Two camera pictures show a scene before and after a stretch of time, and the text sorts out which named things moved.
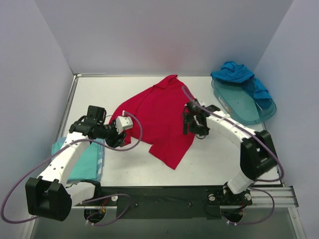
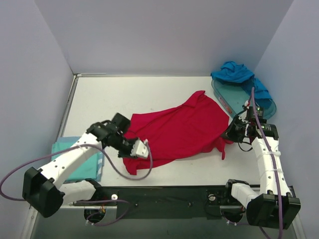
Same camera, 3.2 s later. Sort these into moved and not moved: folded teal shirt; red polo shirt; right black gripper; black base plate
Moved: right black gripper; red polo shirt
Not moved: folded teal shirt; black base plate
